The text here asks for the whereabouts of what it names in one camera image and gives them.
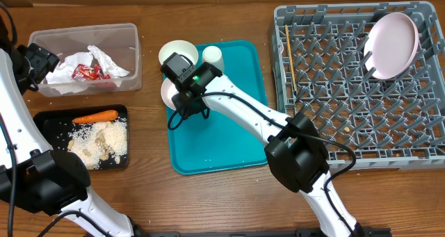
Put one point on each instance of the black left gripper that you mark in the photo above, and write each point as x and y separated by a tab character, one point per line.
42	60

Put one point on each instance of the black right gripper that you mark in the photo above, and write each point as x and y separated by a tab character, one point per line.
193	105

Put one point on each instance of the pink bowl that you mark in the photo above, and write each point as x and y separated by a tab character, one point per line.
168	91

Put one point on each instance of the white napkin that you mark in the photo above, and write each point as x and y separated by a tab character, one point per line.
61	76

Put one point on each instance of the red snack wrapper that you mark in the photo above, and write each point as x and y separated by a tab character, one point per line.
87	73

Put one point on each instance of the white upside-down cup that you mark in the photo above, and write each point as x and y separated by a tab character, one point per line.
214	56

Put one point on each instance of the white bowl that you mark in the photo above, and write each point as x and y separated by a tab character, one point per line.
181	47

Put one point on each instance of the orange carrot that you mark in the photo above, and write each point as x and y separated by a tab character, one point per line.
105	116

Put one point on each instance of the peanuts pile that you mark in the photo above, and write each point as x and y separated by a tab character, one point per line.
92	150

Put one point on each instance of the white rice pile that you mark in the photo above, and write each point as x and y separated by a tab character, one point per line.
115	133

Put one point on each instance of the wooden chopstick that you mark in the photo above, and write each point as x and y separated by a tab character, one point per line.
290	56

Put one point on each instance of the white round plate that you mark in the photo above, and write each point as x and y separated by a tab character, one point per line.
392	43

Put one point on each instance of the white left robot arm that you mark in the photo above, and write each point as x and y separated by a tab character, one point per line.
34	176

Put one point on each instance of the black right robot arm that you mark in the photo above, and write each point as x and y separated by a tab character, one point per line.
296	154

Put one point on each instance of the black waste tray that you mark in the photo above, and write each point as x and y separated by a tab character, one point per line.
55	125

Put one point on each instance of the grey dishwasher rack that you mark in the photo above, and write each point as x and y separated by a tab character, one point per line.
393	123

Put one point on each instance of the teal plastic tray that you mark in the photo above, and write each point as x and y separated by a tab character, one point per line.
201	145

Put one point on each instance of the clear plastic bin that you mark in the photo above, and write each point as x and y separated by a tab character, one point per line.
119	41

